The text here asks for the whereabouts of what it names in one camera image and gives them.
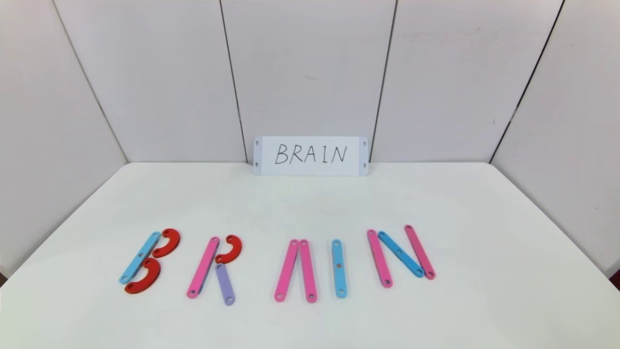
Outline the long pink bar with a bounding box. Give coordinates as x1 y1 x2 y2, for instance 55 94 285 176
299 239 318 304
186 237 220 299
274 239 299 303

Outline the large red C piece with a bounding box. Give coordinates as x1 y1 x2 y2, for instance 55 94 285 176
124 257 161 295
152 228 181 258

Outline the short blue bar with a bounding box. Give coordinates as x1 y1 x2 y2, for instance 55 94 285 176
378 231 426 279

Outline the white BRAIN sign card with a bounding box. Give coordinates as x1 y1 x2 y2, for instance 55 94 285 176
253 136 370 176

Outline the blue bar with orange underside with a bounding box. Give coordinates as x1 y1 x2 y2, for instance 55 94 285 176
332 239 348 299

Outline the dark pink bar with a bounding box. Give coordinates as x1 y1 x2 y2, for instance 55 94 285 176
404 224 436 281

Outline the small red C piece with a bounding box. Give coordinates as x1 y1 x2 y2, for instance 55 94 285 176
215 235 243 265

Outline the short purple bar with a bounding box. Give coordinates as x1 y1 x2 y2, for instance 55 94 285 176
215 263 236 306

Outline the long light blue bar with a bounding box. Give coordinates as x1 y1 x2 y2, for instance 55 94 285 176
119 231 162 285

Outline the short pink bar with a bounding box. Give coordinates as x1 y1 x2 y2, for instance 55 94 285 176
367 229 393 289

